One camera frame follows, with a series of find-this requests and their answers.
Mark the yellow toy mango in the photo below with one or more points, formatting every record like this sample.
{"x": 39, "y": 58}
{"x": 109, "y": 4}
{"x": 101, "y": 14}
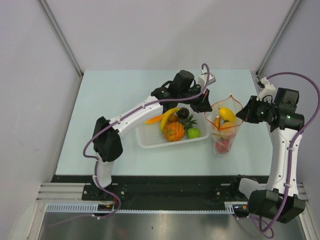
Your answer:
{"x": 226, "y": 115}

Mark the orange toy pineapple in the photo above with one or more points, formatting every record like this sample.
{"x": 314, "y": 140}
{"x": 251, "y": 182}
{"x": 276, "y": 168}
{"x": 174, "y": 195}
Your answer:
{"x": 176, "y": 131}

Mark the aluminium frame post right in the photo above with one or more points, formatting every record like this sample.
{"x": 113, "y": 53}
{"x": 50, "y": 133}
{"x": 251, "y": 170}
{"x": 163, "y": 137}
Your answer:
{"x": 278, "y": 36}

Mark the white perforated plastic basket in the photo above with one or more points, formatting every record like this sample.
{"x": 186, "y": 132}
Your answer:
{"x": 149, "y": 136}

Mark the dark purple toy eggplant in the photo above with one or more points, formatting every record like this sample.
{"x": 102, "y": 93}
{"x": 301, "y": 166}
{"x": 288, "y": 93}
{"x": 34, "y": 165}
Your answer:
{"x": 183, "y": 113}

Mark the orange toy ginger root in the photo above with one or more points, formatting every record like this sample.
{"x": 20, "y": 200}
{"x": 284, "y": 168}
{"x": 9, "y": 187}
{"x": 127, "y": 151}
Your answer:
{"x": 217, "y": 123}

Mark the orange toy papaya half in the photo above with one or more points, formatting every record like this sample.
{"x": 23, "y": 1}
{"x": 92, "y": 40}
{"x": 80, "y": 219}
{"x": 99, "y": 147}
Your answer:
{"x": 154, "y": 120}

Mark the aluminium frame post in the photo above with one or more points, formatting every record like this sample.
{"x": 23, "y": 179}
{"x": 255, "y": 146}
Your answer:
{"x": 56, "y": 28}
{"x": 278, "y": 36}

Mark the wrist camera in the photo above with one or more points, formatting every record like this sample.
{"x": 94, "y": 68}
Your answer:
{"x": 205, "y": 79}
{"x": 266, "y": 87}

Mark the yellow toy banana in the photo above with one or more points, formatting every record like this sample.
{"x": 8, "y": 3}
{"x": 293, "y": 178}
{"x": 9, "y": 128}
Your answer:
{"x": 166, "y": 116}

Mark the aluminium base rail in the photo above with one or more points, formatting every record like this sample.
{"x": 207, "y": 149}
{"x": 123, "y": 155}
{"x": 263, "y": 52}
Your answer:
{"x": 60, "y": 192}

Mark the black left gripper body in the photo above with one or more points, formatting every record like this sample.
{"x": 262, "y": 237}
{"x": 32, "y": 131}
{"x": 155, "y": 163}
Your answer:
{"x": 194, "y": 103}

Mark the green toy bell pepper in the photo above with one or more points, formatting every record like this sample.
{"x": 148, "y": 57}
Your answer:
{"x": 193, "y": 133}

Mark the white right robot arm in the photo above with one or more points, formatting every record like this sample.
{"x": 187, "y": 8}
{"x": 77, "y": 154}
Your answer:
{"x": 279, "y": 198}

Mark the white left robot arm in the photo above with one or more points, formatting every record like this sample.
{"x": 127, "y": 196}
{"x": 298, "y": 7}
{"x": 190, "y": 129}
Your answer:
{"x": 108, "y": 133}

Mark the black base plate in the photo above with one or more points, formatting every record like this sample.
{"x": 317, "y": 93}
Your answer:
{"x": 161, "y": 193}

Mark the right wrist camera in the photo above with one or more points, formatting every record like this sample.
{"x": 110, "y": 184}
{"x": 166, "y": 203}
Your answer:
{"x": 266, "y": 87}

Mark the orange toy fruit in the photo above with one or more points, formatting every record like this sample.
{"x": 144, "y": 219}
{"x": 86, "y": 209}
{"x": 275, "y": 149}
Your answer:
{"x": 226, "y": 126}

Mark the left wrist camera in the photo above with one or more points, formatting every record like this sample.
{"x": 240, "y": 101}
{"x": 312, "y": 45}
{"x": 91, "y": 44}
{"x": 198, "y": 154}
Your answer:
{"x": 205, "y": 79}

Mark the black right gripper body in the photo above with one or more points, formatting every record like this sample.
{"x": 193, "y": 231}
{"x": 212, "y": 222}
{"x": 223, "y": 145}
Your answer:
{"x": 258, "y": 111}

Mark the pink toy peach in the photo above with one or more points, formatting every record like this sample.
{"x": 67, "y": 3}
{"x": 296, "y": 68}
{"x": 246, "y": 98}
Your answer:
{"x": 222, "y": 146}

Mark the clear zip bag red zipper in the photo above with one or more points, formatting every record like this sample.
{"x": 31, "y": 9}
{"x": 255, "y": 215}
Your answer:
{"x": 234, "y": 105}

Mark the brown toy potato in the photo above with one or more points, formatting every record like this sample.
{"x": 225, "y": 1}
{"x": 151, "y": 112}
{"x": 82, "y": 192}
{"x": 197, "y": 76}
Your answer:
{"x": 173, "y": 118}

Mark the aluminium frame post left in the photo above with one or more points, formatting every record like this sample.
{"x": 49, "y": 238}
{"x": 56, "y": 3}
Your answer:
{"x": 56, "y": 28}

